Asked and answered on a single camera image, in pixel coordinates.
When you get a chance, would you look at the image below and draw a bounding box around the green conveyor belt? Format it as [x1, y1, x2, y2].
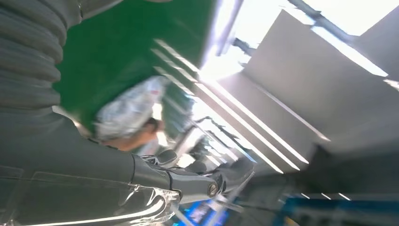
[53, 0, 216, 138]

